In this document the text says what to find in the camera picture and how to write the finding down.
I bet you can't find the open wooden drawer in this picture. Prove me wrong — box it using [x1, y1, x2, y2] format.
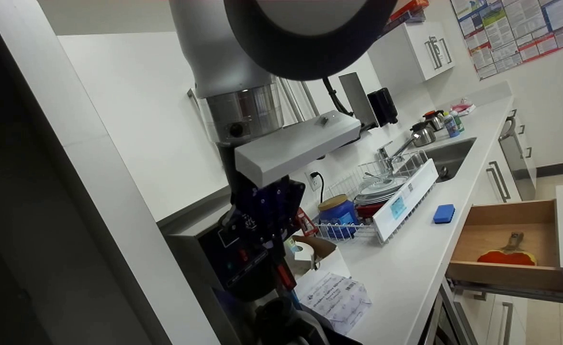
[446, 186, 563, 303]

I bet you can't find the blue sponge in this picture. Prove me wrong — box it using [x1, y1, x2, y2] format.
[432, 204, 455, 225]

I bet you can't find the printed paper sheet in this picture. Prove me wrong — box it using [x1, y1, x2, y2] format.
[295, 271, 371, 336]

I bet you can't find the colourful wall poster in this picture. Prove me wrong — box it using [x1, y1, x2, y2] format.
[450, 0, 563, 81]

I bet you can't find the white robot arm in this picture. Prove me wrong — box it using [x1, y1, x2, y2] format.
[168, 0, 398, 301]

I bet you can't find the white tablet board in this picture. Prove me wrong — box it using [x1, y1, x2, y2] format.
[373, 159, 438, 242]

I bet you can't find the blue lidded container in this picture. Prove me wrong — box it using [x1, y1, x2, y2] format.
[318, 194, 360, 225]

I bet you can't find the black paper towel dispenser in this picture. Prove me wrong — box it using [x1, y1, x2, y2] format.
[367, 89, 398, 127]

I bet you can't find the steel kettle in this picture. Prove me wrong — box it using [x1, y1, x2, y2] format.
[409, 123, 434, 148]

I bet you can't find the dish drying rack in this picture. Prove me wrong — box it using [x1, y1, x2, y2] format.
[316, 177, 406, 240]

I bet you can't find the white wall cabinet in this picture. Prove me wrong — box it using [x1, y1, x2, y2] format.
[367, 21, 453, 96]

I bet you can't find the red table tennis paddle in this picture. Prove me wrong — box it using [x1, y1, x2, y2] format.
[478, 232, 536, 267]

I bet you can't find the chrome sink faucet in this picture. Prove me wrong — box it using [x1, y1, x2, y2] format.
[377, 138, 413, 175]

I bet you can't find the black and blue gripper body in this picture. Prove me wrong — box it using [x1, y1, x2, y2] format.
[218, 177, 304, 301]

